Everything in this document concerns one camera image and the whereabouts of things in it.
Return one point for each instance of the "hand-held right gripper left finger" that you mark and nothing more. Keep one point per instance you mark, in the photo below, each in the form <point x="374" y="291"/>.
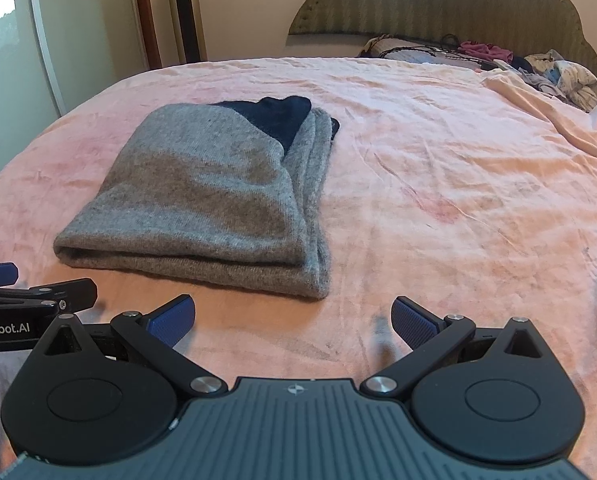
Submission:
<point x="171" y="319"/>

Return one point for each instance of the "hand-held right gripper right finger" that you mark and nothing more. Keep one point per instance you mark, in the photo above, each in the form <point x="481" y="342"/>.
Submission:
<point x="414" y="321"/>

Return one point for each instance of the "gold tower air conditioner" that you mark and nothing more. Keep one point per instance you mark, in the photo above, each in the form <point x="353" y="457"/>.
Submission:
<point x="186" y="20"/>

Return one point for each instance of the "white sliding door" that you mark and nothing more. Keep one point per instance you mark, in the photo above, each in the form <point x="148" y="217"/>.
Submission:
<point x="93" y="35"/>

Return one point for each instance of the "pink bed sheet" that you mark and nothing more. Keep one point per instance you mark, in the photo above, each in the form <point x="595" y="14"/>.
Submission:
<point x="453" y="185"/>

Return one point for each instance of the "grey sweater with navy sleeves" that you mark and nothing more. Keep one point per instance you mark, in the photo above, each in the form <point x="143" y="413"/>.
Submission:
<point x="203" y="195"/>

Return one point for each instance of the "striped grey pillow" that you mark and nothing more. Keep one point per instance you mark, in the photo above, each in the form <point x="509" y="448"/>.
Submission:
<point x="378" y="47"/>

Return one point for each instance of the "pile of crumpled clothes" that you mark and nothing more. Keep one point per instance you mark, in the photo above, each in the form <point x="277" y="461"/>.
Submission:
<point x="568" y="80"/>

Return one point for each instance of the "magenta cloth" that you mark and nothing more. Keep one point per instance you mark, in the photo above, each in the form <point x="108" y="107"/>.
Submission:
<point x="483" y="51"/>

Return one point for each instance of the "olive padded headboard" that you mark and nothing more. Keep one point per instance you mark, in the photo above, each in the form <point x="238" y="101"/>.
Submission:
<point x="428" y="5"/>

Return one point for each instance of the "brown wooden door frame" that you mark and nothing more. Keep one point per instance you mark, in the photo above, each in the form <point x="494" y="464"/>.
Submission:
<point x="146" y="20"/>

